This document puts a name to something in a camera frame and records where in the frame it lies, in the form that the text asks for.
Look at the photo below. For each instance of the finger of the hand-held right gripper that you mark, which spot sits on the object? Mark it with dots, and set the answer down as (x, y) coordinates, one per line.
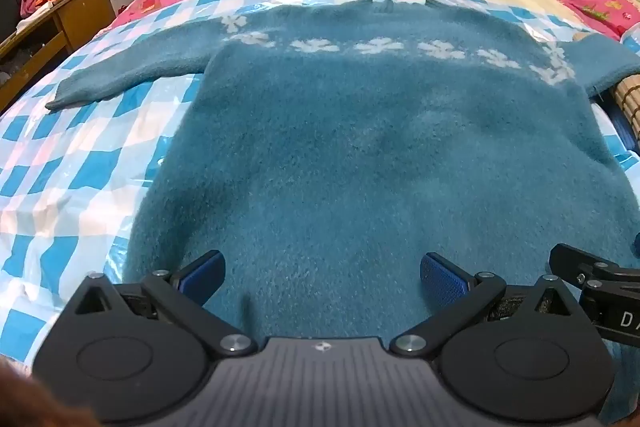
(636, 246)
(570, 259)

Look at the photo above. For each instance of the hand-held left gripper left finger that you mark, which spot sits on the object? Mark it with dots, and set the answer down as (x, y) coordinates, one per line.
(205, 274)

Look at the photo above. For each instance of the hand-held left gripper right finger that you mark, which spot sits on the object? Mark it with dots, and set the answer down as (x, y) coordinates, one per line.
(440, 277)

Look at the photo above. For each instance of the teal flower-patterned sweater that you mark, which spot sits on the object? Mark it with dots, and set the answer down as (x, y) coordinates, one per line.
(350, 147)

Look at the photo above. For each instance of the bamboo mat with blue edge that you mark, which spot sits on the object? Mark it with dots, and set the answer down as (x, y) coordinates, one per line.
(630, 107)

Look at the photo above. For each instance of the blue checkered plastic sheet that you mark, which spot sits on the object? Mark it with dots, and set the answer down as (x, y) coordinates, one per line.
(75, 167)

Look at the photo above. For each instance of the dark brown cloth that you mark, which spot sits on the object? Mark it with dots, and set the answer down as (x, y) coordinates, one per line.
(25, 397)

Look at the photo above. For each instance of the wooden desk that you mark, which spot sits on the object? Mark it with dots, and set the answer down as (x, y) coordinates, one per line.
(85, 12)

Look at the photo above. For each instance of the white cloth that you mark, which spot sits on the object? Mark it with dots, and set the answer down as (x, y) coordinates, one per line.
(35, 17)

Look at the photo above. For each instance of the black monitor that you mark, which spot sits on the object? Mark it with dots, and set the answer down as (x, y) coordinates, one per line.
(7, 2)

